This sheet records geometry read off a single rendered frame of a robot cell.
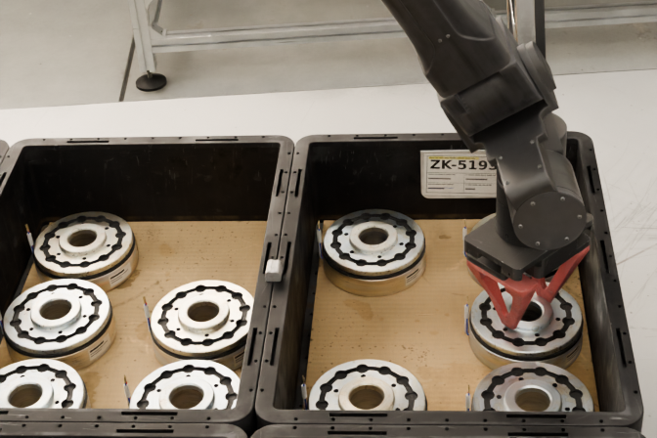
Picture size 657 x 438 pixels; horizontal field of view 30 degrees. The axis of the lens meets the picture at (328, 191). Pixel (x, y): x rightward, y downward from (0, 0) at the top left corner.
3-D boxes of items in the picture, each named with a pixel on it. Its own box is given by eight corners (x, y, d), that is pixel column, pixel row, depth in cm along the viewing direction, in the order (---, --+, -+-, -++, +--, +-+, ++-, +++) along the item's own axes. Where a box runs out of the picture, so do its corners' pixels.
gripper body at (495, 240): (594, 233, 108) (599, 164, 104) (517, 287, 103) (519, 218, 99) (538, 203, 112) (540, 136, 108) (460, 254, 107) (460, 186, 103)
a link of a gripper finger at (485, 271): (573, 317, 112) (578, 236, 106) (520, 356, 108) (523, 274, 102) (516, 284, 116) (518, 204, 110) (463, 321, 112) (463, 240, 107)
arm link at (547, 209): (528, 31, 97) (434, 81, 100) (551, 108, 88) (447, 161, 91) (592, 137, 103) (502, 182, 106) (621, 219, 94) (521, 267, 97)
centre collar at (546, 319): (498, 297, 115) (498, 292, 114) (550, 296, 114) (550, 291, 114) (501, 333, 111) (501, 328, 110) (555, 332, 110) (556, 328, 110)
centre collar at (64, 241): (65, 227, 128) (64, 222, 127) (111, 227, 127) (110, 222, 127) (54, 257, 124) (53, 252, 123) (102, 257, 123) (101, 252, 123)
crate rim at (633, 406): (298, 153, 128) (296, 134, 127) (590, 150, 125) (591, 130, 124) (254, 444, 96) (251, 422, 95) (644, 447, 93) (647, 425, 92)
